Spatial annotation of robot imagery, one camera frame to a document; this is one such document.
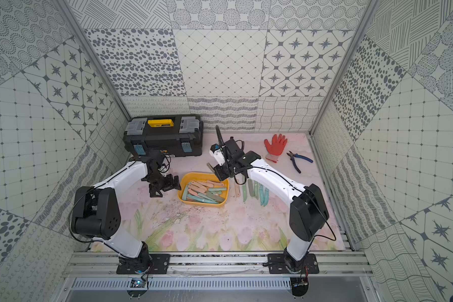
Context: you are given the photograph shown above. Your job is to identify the yellow plastic storage box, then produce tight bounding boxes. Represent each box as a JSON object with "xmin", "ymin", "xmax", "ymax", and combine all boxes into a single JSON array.
[{"xmin": 177, "ymin": 172, "xmax": 230, "ymax": 208}]

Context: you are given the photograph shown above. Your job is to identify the grey green fruit knife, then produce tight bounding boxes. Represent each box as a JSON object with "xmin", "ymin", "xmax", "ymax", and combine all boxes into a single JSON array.
[{"xmin": 247, "ymin": 179, "xmax": 255, "ymax": 198}]

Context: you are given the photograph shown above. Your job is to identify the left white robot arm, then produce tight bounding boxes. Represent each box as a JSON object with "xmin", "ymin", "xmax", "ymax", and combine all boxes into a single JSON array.
[{"xmin": 68, "ymin": 150, "xmax": 181, "ymax": 274}]

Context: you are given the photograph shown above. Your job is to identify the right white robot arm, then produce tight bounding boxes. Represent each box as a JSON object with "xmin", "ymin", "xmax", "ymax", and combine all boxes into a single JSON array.
[{"xmin": 210, "ymin": 125, "xmax": 329, "ymax": 273}]

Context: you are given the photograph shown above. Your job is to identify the red work glove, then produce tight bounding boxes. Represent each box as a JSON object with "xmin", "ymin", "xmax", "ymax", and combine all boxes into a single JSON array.
[{"xmin": 264, "ymin": 134, "xmax": 288, "ymax": 162}]

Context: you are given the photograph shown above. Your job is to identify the black plastic toolbox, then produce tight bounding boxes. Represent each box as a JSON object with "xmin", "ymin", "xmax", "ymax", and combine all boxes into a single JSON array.
[{"xmin": 123, "ymin": 114, "xmax": 203, "ymax": 157}]

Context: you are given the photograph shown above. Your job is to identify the floral pink table mat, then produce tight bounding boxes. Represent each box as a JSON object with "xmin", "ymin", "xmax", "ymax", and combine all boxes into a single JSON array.
[{"xmin": 119, "ymin": 131, "xmax": 350, "ymax": 252}]

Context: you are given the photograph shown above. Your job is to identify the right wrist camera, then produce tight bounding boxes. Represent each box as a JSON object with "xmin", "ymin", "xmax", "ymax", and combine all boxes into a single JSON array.
[{"xmin": 210, "ymin": 144, "xmax": 225, "ymax": 166}]

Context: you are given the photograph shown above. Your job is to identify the blue handled pliers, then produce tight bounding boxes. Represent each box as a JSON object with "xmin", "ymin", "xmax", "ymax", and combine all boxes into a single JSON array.
[{"xmin": 286, "ymin": 151, "xmax": 313, "ymax": 174}]

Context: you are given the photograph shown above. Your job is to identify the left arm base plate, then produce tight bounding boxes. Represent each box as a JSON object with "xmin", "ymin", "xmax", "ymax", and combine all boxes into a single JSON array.
[{"xmin": 116, "ymin": 254, "xmax": 171, "ymax": 275}]

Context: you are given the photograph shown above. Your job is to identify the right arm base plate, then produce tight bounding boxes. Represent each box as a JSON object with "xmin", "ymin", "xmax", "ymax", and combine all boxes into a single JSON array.
[{"xmin": 263, "ymin": 251, "xmax": 320, "ymax": 274}]

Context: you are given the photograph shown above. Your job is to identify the aluminium frame rail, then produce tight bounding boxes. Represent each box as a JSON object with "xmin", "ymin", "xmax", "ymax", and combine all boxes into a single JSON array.
[{"xmin": 63, "ymin": 251, "xmax": 374, "ymax": 278}]

